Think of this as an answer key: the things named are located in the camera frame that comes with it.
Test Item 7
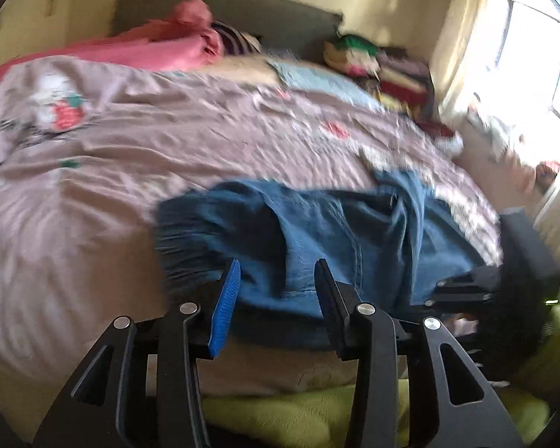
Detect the blue denim pants lace hem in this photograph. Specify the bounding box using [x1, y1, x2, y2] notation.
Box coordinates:
[155, 171, 483, 351]

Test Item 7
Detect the lime green fleece sleeve right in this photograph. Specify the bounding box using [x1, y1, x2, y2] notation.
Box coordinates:
[512, 304, 560, 426]

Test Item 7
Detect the lime green fleece sleeve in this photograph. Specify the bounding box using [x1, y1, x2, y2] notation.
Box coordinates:
[202, 385, 549, 447]
[512, 304, 560, 426]

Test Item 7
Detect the lime green fleece sleeve left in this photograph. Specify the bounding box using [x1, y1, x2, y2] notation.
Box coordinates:
[202, 385, 549, 447]

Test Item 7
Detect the floral bag with clothes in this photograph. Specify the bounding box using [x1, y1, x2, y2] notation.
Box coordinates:
[416, 120, 464, 159]

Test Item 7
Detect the pink strawberry print duvet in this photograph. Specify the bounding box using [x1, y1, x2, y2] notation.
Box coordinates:
[0, 56, 502, 395]

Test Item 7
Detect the stack of folded clothes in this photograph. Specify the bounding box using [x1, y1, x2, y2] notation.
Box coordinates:
[323, 34, 435, 120]

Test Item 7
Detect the striped purple pillow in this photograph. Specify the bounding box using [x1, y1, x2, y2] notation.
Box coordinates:
[211, 20, 262, 56]

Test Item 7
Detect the grey headboard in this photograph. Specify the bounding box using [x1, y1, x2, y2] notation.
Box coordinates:
[110, 0, 343, 63]

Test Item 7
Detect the pink blanket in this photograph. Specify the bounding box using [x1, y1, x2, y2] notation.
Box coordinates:
[0, 0, 224, 81]

